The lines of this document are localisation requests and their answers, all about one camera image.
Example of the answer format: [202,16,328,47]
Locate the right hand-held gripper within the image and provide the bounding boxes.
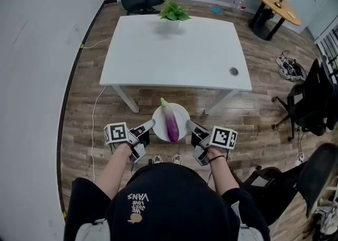
[185,119,238,167]

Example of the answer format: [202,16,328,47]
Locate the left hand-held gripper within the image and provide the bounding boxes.
[104,118,157,164]

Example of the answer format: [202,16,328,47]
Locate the white round plate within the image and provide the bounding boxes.
[152,103,191,142]

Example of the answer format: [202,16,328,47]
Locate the purple eggplant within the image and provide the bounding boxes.
[159,97,180,143]

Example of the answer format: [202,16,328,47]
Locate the person's left forearm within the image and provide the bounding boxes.
[93,142,133,201]

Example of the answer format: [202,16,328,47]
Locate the person's right forearm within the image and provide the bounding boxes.
[206,146,241,196]

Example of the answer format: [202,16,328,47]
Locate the white table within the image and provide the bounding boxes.
[99,15,253,115]

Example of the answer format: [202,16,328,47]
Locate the person's black shirt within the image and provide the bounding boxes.
[63,162,271,241]

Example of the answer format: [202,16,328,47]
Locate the green potted plant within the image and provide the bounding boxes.
[157,0,192,34]

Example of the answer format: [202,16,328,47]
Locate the tangle of power strips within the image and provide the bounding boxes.
[275,50,307,82]

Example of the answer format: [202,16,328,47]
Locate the black mesh office chair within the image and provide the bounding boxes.
[271,54,338,142]

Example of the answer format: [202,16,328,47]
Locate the black padded office chair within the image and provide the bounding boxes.
[229,143,338,225]

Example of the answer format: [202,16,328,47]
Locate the clear plastic jar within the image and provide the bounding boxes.
[232,0,250,13]

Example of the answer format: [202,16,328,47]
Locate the round wooden side table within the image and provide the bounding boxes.
[247,0,303,41]

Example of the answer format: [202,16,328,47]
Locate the white metal rack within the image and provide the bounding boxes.
[313,17,338,84]

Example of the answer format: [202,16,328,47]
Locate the white floor cable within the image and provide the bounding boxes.
[90,85,107,183]

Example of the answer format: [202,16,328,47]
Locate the yellow-taped floor cable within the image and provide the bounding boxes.
[80,37,113,50]

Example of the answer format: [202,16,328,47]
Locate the grey shoulder strap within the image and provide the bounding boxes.
[74,218,110,241]
[231,200,265,241]

